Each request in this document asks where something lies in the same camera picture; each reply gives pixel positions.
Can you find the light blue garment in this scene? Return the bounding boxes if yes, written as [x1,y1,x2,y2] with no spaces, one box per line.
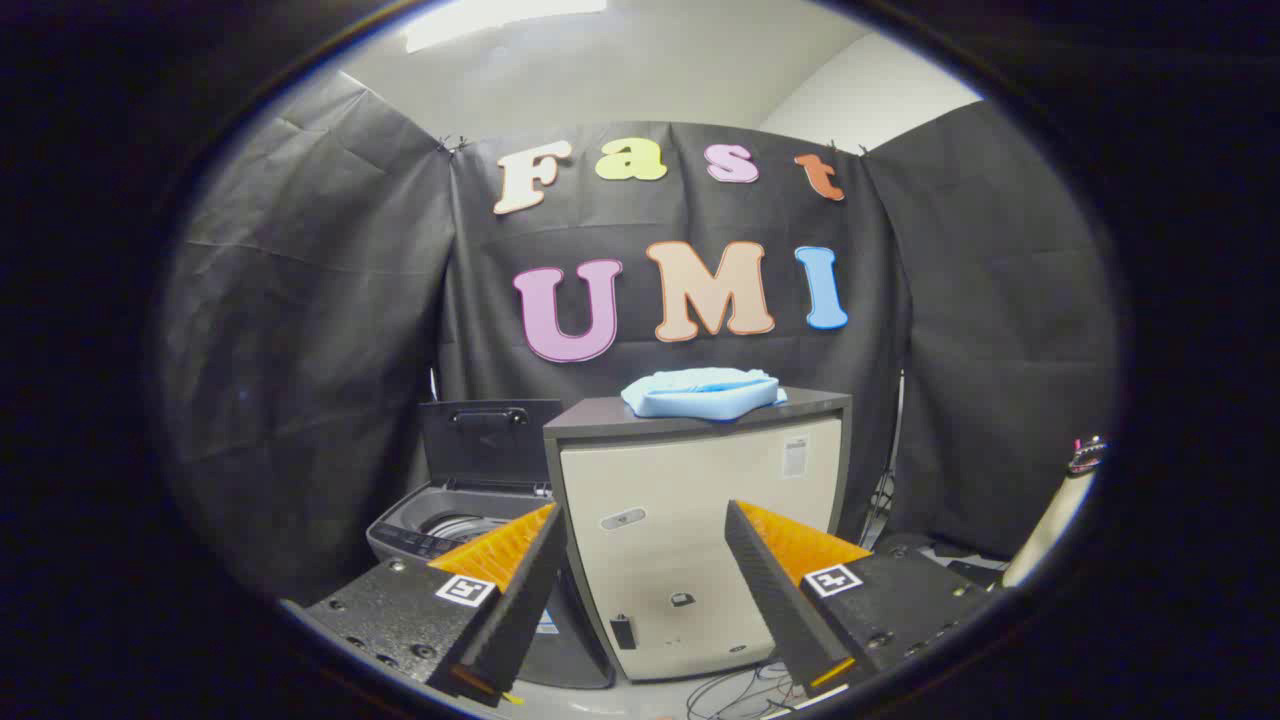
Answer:
[620,367,788,422]

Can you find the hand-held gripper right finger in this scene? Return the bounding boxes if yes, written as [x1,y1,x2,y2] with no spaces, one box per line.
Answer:
[724,499,997,701]

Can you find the tangled floor cables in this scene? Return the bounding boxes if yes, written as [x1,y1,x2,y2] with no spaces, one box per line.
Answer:
[685,660,851,720]

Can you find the black backdrop cloth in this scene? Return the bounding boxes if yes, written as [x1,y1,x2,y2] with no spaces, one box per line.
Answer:
[160,70,1119,606]

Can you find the grey washing machine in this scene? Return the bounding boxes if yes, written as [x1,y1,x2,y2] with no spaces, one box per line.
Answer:
[366,482,613,691]

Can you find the beige cabinet with dark top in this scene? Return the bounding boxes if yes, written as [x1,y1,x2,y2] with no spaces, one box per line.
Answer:
[543,388,854,683]

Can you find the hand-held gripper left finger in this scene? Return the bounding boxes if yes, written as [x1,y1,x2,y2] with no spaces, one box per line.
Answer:
[305,502,568,709]

